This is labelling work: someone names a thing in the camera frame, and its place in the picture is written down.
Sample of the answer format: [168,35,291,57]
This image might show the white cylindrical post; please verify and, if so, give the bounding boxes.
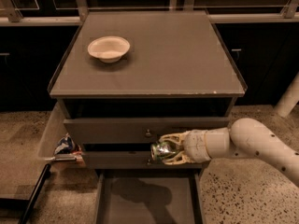
[275,72,299,118]

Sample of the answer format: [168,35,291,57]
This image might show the grey drawer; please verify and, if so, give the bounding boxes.
[82,151,208,169]
[64,117,229,145]
[94,169,206,224]

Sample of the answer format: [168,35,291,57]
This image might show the green soda can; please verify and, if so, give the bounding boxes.
[150,141,178,162]

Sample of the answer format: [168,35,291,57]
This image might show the grey bottom drawer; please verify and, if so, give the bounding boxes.
[94,169,206,224]

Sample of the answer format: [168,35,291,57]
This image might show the black pole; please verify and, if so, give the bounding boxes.
[18,164,51,224]

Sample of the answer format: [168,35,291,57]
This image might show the clear plastic bin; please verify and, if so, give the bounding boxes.
[37,104,85,170]

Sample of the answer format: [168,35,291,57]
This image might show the dark wall cabinets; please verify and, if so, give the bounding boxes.
[0,22,299,111]

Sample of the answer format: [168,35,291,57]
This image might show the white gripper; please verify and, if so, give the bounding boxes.
[159,130,211,165]

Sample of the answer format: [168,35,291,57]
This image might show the grey drawer cabinet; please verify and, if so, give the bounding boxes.
[47,10,249,224]

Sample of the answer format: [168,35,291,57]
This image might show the grey top drawer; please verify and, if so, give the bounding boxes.
[64,117,229,145]

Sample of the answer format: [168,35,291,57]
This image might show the white paper bowl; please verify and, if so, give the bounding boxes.
[88,36,131,63]

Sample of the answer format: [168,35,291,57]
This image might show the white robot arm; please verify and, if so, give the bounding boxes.
[151,118,299,186]

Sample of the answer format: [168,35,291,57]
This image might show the grey middle drawer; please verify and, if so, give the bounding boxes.
[82,151,208,169]

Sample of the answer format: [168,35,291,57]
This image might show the metal railing frame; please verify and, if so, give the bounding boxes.
[0,0,299,26]

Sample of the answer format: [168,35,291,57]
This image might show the crumpled snack bag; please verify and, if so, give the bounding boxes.
[54,133,81,155]

